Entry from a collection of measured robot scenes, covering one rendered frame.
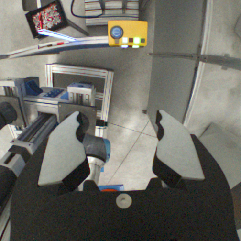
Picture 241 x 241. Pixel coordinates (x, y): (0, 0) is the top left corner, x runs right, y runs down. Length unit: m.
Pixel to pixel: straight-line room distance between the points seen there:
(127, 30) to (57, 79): 1.22
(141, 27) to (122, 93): 1.25
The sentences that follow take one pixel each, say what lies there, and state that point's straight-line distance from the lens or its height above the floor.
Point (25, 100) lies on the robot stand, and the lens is 0.95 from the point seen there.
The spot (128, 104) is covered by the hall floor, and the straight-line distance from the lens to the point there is 1.75.
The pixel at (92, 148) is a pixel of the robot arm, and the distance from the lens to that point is 0.50.
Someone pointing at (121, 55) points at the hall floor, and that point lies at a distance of 1.59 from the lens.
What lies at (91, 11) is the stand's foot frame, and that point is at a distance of 1.62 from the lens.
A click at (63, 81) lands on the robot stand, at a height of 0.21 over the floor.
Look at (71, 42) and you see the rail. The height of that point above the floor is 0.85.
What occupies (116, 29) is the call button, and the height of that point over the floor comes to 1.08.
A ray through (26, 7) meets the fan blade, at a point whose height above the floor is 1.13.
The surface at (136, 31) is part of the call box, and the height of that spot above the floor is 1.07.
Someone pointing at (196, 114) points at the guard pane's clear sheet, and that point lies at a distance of 0.76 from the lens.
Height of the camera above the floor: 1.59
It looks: 58 degrees down
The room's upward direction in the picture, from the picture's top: 176 degrees clockwise
